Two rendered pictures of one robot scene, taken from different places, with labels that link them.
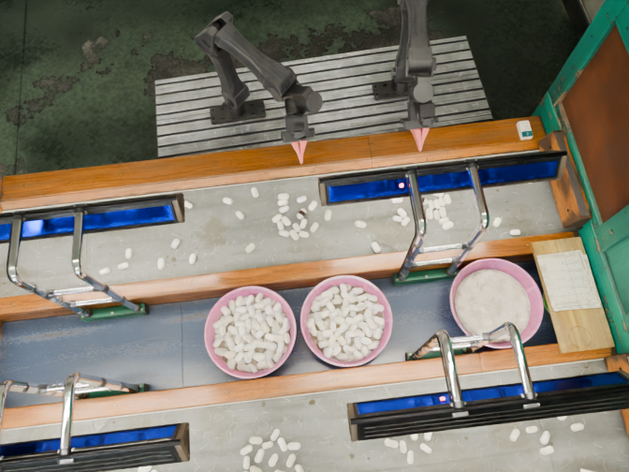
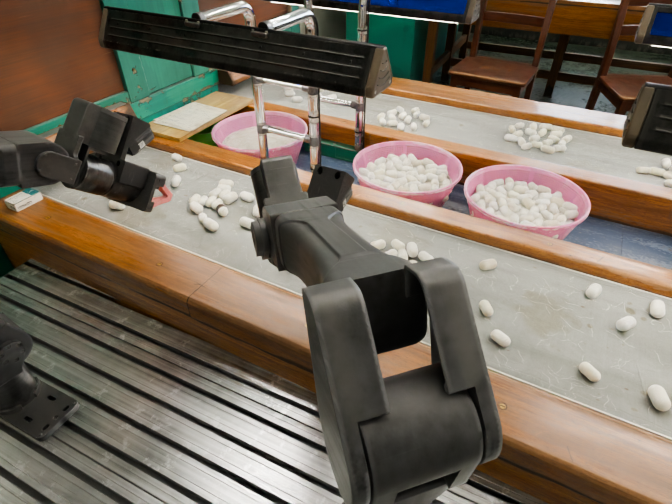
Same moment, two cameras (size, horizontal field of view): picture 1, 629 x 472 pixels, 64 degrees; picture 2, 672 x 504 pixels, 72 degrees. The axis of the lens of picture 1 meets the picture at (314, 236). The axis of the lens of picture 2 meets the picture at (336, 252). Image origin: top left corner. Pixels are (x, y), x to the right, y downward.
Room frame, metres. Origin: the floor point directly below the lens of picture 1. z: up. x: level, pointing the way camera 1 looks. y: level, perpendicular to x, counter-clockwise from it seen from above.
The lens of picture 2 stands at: (1.26, 0.29, 1.31)
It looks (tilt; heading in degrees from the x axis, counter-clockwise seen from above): 39 degrees down; 210
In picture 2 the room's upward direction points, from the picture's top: straight up
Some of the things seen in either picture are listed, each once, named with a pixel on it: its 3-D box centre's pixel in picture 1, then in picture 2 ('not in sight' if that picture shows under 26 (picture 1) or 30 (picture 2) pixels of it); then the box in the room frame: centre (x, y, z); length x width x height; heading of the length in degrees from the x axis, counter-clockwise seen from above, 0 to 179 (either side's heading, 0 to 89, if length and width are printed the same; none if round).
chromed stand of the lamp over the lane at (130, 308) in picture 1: (86, 268); not in sight; (0.47, 0.64, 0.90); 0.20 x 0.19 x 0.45; 92
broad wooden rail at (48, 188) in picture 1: (276, 173); (371, 383); (0.83, 0.11, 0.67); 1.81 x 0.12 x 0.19; 92
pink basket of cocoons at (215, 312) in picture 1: (252, 333); (520, 210); (0.28, 0.21, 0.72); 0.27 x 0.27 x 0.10
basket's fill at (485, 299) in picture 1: (490, 306); (261, 148); (0.30, -0.51, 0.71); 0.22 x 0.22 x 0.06
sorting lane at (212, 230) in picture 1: (280, 223); (421, 280); (0.62, 0.10, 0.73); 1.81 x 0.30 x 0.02; 92
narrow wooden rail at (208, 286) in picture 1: (285, 277); (448, 238); (0.45, 0.10, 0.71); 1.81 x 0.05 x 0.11; 92
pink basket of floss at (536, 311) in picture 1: (491, 305); (261, 144); (0.30, -0.51, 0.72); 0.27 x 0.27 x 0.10
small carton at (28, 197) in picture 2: (524, 130); (23, 199); (0.86, -0.72, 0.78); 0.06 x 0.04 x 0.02; 2
